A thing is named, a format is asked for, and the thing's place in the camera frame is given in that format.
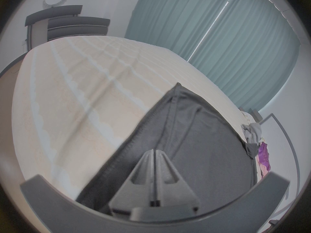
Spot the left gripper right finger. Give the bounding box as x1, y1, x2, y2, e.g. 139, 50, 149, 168
155, 150, 200, 212

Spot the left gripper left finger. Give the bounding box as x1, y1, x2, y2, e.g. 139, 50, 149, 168
109, 150, 155, 218

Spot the black T-shirt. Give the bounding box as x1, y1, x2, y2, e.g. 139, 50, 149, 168
75, 82, 259, 213

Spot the bed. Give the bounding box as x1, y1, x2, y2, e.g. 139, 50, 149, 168
11, 34, 302, 227

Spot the pink garment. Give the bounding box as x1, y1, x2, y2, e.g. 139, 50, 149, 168
259, 163, 270, 179

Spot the purple satin garment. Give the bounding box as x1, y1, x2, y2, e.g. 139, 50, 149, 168
258, 142, 271, 171

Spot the grey garment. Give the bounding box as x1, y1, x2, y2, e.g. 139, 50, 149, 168
241, 123, 262, 144

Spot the white printed pillow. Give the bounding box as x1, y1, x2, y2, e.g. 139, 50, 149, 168
242, 111, 255, 126

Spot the grey bedside table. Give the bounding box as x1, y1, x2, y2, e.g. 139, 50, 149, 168
239, 107, 263, 121

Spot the blue-green curtain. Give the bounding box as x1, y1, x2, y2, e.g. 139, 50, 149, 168
188, 0, 301, 110
125, 0, 241, 62

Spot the black dressing table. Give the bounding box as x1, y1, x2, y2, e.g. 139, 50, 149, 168
25, 5, 83, 50

